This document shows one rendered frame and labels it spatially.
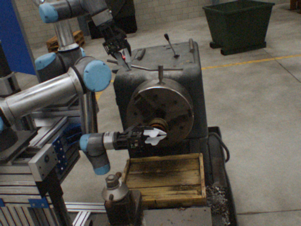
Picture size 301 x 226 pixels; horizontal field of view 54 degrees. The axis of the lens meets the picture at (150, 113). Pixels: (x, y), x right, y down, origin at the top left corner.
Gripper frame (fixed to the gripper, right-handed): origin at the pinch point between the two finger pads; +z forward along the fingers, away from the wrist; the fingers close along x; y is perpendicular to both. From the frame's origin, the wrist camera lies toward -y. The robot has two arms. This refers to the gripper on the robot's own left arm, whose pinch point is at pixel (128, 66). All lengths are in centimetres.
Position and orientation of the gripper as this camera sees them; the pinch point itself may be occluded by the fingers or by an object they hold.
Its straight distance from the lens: 129.8
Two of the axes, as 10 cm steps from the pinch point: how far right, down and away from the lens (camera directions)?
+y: -1.1, 4.3, -9.0
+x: 9.0, -3.4, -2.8
